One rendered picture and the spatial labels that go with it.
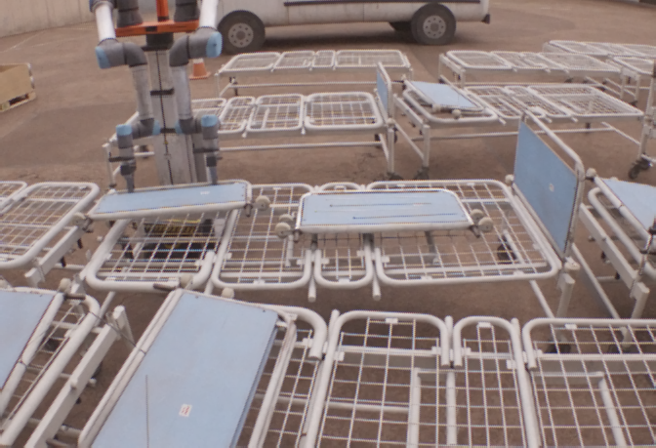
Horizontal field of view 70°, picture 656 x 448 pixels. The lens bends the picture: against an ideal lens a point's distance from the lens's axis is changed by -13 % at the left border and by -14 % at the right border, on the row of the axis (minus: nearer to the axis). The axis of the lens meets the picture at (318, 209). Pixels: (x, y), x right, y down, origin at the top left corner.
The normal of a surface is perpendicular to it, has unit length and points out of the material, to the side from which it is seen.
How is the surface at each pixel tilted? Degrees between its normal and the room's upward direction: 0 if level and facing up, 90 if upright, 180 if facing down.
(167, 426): 7
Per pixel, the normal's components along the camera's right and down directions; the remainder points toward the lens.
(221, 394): 0.09, -0.88
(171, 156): -0.18, 0.46
